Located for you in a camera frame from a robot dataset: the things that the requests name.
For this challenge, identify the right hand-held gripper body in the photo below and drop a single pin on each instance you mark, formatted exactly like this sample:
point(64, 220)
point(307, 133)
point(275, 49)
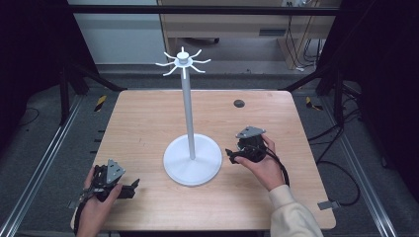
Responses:
point(252, 144)

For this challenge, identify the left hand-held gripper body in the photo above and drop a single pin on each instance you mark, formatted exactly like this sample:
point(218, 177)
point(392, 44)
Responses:
point(113, 171)

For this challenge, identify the person's right hand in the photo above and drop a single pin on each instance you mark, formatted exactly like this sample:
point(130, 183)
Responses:
point(267, 171)

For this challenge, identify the person's left hand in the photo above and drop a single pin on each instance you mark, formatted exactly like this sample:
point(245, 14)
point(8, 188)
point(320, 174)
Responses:
point(94, 214)

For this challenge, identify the white hook stand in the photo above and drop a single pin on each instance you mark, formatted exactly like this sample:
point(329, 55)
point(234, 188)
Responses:
point(192, 164)

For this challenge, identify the dark round table grommet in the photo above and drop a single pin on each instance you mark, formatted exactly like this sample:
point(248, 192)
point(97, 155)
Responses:
point(239, 103)

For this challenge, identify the black metal stand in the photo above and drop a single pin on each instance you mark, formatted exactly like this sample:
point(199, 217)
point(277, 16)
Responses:
point(70, 82)
point(329, 82)

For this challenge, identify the wooden desk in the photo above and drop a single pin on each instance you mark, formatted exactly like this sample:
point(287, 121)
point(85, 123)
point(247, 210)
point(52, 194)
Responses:
point(230, 24)

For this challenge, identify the white cabinet panel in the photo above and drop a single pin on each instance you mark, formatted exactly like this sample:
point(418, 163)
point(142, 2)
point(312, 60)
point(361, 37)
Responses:
point(118, 36)

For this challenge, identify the dark curtain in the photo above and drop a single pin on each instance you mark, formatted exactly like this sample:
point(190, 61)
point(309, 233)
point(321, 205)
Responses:
point(29, 49)
point(382, 82)

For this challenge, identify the aluminium floor rail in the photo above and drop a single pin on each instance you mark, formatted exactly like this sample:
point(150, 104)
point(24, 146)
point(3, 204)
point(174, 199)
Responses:
point(39, 168)
point(359, 171)

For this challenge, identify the grey table bracket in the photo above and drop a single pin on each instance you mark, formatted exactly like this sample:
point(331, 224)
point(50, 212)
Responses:
point(328, 205)

